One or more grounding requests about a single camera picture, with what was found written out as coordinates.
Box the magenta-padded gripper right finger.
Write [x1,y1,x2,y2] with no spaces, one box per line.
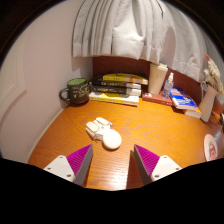
[129,143,183,186]

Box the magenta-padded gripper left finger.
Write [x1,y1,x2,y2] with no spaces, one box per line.
[43,143,94,187]

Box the white computer mouse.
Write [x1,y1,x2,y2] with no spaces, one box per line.
[85,116,123,151]

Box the orange book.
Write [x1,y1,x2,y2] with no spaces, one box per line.
[181,96,203,119]

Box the red book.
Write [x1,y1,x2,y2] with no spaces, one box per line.
[142,91,174,107]

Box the blue book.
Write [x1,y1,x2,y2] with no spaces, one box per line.
[169,87,199,112]

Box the white ceramic vase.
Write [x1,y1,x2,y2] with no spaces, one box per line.
[198,80,219,123]

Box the dark mug with green inside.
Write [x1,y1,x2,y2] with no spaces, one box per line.
[58,77,91,107]

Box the clear spray bottle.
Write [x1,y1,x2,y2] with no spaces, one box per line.
[161,71,175,100]

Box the white and yellow book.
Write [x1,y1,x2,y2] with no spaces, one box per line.
[88,91,140,108]

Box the cream tumbler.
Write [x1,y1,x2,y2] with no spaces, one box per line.
[147,62,169,96]

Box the white pleated curtain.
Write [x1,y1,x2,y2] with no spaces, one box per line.
[71,0,224,84]

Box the white wall panel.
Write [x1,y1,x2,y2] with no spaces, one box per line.
[0,33,28,124]

